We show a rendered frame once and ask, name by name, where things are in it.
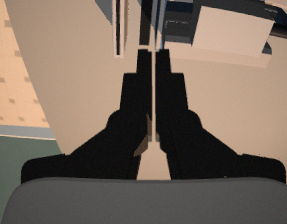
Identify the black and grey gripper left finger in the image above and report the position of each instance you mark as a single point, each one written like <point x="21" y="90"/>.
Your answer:
<point x="115" y="152"/>

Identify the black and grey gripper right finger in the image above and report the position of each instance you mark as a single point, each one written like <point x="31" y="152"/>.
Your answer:
<point x="199" y="154"/>

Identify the grey rectangular block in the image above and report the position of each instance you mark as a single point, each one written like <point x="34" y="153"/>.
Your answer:
<point x="234" y="26"/>

